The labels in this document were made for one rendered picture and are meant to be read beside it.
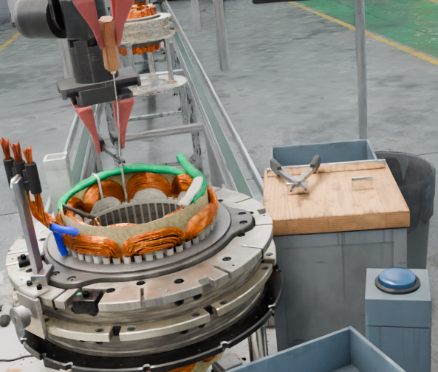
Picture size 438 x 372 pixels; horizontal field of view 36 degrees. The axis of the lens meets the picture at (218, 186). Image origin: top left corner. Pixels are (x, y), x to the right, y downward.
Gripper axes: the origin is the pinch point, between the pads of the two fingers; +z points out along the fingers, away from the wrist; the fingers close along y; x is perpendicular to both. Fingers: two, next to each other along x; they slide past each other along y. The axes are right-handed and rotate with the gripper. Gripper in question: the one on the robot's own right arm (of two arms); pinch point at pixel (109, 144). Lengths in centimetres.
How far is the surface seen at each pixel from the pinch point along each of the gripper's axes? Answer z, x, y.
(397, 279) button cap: 12.6, 30.6, -25.0
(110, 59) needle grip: -13.9, 14.2, -0.1
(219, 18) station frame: 22, -235, -93
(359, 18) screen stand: 3, -71, -78
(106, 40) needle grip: -16.0, 14.9, 0.1
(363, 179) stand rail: 9.5, 10.1, -32.6
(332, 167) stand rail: 10.5, 1.5, -32.3
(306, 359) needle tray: 11.8, 39.8, -9.5
